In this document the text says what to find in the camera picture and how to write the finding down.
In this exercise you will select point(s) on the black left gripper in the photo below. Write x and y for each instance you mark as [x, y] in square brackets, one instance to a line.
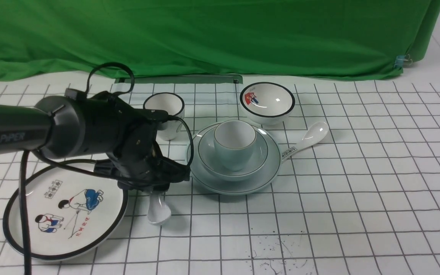
[137, 162]

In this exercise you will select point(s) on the white cartoon plate black rim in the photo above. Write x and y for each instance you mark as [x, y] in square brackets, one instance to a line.
[71, 213]

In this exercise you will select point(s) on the green backdrop cloth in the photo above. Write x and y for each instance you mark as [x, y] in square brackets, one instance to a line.
[334, 39]

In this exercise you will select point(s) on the pale blue bowl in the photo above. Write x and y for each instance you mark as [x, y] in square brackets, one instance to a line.
[209, 161]

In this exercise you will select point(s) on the blue binder clip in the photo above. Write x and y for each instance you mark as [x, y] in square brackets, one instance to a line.
[403, 61]

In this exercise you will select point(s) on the plain white spoon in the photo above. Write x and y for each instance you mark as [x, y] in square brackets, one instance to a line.
[158, 211]

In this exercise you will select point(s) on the pale blue plate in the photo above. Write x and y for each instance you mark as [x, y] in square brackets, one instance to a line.
[254, 184]

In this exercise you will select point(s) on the white cup black rim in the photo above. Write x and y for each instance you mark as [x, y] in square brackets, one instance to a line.
[174, 105]

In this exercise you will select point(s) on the dark metal floor strip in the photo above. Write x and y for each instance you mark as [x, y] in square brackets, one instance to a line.
[191, 79]

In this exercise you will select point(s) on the white bowl black rim cartoon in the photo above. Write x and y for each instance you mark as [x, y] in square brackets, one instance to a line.
[267, 103]

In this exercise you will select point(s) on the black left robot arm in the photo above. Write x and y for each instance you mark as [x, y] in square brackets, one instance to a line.
[101, 136]

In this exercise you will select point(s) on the white spoon with label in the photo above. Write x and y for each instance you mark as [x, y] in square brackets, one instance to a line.
[313, 136]

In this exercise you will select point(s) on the pale blue cup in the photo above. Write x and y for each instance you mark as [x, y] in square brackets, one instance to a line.
[234, 142]

